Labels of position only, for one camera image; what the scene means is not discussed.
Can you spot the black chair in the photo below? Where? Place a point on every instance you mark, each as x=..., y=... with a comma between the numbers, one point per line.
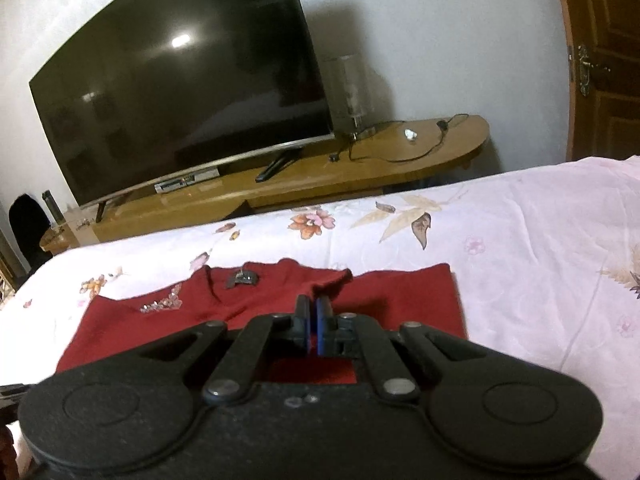
x=27, y=230

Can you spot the dark slim bottle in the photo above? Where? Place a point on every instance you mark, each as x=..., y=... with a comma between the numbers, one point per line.
x=50, y=207

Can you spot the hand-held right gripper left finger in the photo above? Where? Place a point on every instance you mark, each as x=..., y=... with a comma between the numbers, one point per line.
x=303, y=329

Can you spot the dark red knit garment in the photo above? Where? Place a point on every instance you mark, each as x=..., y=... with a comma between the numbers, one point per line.
x=390, y=295

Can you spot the small white crumpled object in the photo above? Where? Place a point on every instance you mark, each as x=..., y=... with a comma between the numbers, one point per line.
x=410, y=135

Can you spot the black flat screen television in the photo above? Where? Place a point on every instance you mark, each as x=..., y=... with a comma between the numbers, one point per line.
x=175, y=85

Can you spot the brown wooden door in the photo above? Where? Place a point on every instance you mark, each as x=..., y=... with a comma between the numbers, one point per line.
x=610, y=10

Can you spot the wooden television cabinet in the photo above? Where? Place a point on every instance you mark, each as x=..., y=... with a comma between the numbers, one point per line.
x=300, y=170

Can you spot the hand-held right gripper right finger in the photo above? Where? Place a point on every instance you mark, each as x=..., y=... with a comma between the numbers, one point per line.
x=324, y=329

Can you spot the floral pink bedsheet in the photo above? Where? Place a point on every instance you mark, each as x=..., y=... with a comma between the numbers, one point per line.
x=525, y=260

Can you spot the silver set-top box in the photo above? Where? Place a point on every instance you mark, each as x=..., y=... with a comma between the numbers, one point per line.
x=185, y=181

